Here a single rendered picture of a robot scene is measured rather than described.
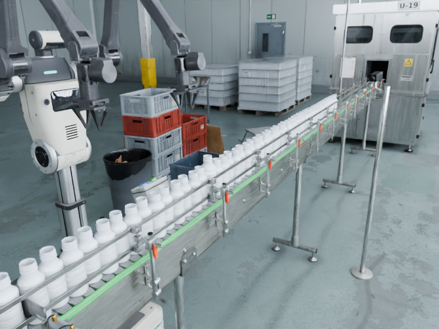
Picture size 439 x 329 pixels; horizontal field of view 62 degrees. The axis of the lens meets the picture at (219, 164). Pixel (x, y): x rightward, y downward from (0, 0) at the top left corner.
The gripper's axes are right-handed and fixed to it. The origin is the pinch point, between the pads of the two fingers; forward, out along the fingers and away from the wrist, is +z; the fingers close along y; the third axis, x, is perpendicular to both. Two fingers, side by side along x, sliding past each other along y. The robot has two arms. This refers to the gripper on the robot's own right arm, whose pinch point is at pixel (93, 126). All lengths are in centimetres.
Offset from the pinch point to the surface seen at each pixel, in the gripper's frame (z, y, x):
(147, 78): 82, -674, 794
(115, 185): 98, -144, 137
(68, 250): 25.8, 16.7, -27.2
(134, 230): 28.7, 20.2, -6.6
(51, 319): 33, 27, -41
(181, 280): 65, 17, 19
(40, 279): 27.9, 18.1, -36.7
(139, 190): 29.5, -0.7, 18.7
